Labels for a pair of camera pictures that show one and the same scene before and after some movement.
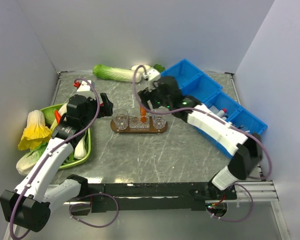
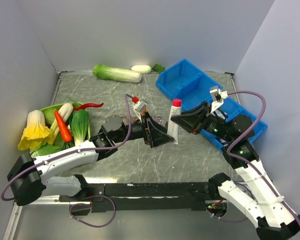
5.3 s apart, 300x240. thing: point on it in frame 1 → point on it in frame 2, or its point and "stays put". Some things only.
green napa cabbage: x=104 y=72 stays put
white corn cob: x=62 y=111 stays put
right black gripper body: x=157 y=99 → x=215 y=125
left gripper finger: x=107 y=107 → x=146 y=127
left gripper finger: x=105 y=98 → x=157 y=132
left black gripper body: x=92 y=106 → x=137 y=131
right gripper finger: x=144 y=98 → x=191 y=118
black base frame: x=125 y=196 stays put
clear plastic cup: x=159 y=120 stays put
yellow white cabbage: x=36 y=132 stays put
